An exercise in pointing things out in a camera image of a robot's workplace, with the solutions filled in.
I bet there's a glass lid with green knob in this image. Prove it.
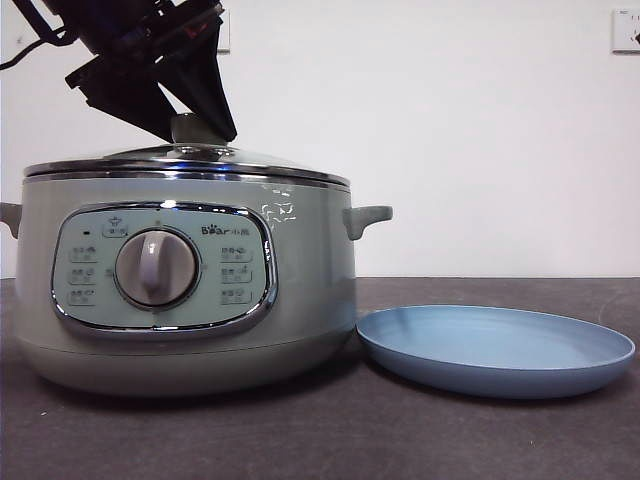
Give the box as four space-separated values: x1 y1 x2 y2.
24 113 350 182

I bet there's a pale green electric steamer pot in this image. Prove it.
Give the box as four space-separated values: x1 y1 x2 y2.
0 172 394 399

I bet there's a blue round plate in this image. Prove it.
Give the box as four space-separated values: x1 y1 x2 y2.
356 304 638 400

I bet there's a white wall socket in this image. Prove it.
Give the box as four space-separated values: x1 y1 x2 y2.
611 8 640 54
216 9 233 54

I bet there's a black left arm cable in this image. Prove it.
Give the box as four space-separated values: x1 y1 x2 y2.
0 12 69 71

